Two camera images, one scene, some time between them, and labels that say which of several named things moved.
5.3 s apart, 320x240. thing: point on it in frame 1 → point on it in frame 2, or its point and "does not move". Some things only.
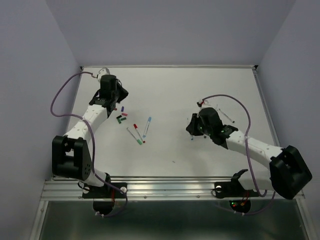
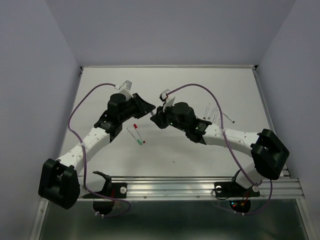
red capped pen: (136, 127) does not move
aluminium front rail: (154, 189) does not move
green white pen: (138, 141) does not move
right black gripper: (191, 127) → (159, 117)
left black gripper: (123, 93) → (143, 108)
